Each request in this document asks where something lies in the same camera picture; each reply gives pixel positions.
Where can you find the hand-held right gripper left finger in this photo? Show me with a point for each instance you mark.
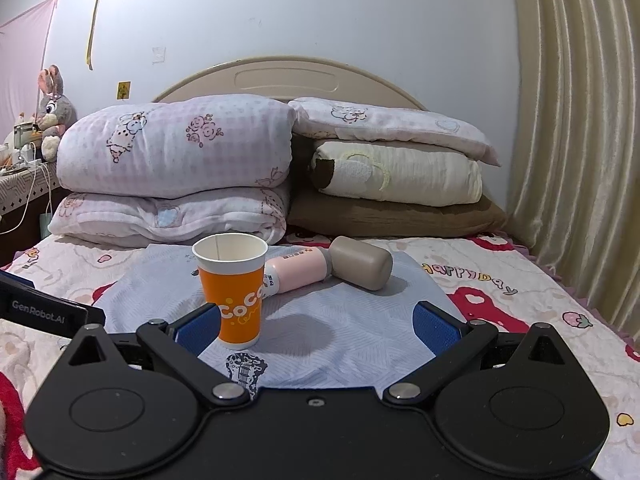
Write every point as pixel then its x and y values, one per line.
pixel 200 330

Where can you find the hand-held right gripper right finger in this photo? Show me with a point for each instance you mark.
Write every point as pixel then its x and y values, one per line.
pixel 435 327

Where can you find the orange and white paper cup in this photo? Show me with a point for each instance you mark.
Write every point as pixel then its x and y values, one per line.
pixel 235 305

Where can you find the pale green small object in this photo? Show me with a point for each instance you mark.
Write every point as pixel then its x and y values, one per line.
pixel 46 225

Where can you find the light blue printed cloth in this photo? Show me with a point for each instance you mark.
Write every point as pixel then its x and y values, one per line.
pixel 350 320

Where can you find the pink bottle with beige cap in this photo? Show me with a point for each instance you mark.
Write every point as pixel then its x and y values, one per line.
pixel 300 267

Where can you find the thin pink checkered folded quilt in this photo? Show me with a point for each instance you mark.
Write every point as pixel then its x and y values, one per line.
pixel 150 220

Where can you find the nightstand with lace cover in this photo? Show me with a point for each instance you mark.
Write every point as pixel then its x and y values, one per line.
pixel 20 185

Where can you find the cream and brown pillow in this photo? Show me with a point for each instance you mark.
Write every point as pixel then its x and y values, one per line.
pixel 425 175

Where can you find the large pink checkered folded quilt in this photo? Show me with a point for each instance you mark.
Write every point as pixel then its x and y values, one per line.
pixel 175 150

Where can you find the grey plush rabbit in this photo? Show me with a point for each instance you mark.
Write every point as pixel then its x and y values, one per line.
pixel 52 107

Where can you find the pink printed pillow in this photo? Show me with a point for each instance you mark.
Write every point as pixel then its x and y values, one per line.
pixel 390 122

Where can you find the cream pleated curtain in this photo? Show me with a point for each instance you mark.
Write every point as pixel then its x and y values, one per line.
pixel 575 135

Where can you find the pink hanging cloth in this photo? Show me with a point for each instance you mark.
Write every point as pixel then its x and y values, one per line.
pixel 25 45

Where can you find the beige bed headboard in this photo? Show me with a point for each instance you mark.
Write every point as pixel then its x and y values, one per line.
pixel 290 77

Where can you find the yellow tape strip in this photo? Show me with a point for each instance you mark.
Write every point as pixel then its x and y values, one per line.
pixel 92 35

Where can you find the small yellow wall sticker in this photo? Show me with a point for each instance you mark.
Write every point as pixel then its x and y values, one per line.
pixel 123 90

